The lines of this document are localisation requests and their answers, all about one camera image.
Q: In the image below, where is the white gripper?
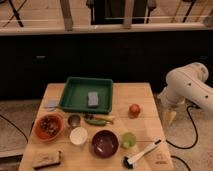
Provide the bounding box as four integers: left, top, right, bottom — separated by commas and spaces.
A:
157, 87, 183, 126

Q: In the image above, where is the red apple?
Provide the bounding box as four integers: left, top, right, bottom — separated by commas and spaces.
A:
129, 104, 141, 118

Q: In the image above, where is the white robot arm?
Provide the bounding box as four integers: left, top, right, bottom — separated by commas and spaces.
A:
158, 62, 213, 126

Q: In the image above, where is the green plastic cup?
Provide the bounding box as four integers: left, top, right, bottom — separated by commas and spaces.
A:
121, 132, 136, 149

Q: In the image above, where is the white paper cup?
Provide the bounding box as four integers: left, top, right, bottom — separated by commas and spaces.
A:
70, 127, 88, 146

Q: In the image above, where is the small metal cup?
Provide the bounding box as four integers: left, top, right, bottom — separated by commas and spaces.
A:
67, 115, 81, 129

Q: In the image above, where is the dark purple bowl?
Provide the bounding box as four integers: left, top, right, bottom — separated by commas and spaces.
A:
91, 130, 119, 158

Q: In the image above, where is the green chili pepper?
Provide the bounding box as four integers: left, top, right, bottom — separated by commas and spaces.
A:
84, 118, 107, 126

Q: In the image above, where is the grey blue sponge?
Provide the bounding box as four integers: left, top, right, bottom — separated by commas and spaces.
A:
87, 92, 99, 107

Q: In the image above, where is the green plastic tray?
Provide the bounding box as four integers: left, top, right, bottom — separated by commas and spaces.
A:
58, 77, 113, 114

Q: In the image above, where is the wooden chair leg right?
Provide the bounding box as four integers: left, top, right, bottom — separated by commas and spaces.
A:
123, 0, 135, 29

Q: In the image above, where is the wooden chair leg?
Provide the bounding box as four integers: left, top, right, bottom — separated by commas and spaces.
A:
123, 0, 135, 29
60, 0, 73, 31

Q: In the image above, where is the orange bowl with beans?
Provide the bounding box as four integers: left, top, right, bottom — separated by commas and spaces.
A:
33, 114, 64, 142

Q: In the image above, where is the brown scrub sponge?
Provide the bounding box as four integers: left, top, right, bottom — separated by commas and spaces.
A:
32, 151, 61, 170

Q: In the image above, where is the wooden chair leg left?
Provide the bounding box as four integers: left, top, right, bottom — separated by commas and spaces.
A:
60, 0, 73, 31

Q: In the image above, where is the black floor cable right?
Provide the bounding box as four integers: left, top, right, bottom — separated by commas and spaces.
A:
165, 105, 199, 150

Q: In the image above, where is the black floor cable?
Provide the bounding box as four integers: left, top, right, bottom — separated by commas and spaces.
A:
0, 114, 30, 144
165, 105, 199, 150

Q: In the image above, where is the white handled black brush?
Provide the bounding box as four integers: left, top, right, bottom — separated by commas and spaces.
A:
123, 140, 161, 169

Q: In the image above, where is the black floor cable left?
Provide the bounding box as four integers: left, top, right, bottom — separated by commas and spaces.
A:
0, 114, 30, 144

